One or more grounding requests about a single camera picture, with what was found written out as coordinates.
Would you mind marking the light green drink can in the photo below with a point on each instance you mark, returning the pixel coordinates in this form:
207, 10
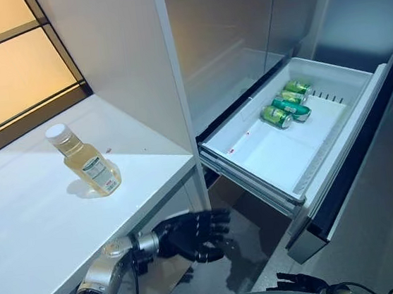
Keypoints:
276, 116
294, 96
298, 86

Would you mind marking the black framed window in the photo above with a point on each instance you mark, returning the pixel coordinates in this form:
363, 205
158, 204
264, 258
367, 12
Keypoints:
13, 61

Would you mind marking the dark green drink can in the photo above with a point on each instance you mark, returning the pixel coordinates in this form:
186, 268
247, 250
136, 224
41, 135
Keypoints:
291, 108

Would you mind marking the white cabinet side panel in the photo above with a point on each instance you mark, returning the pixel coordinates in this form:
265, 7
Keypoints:
118, 56

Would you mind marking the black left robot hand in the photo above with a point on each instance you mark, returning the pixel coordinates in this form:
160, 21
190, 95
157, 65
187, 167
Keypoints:
192, 232

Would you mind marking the yellow drink bottle white cap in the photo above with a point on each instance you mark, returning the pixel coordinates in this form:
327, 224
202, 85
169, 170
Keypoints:
86, 159

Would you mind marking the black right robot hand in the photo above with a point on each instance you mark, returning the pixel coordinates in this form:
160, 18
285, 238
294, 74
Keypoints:
298, 274

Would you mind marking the white fridge drawer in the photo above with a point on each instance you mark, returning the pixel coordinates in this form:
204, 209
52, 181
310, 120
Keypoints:
287, 136

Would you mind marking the stainless steel fridge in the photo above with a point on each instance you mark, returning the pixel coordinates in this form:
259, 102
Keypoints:
278, 56

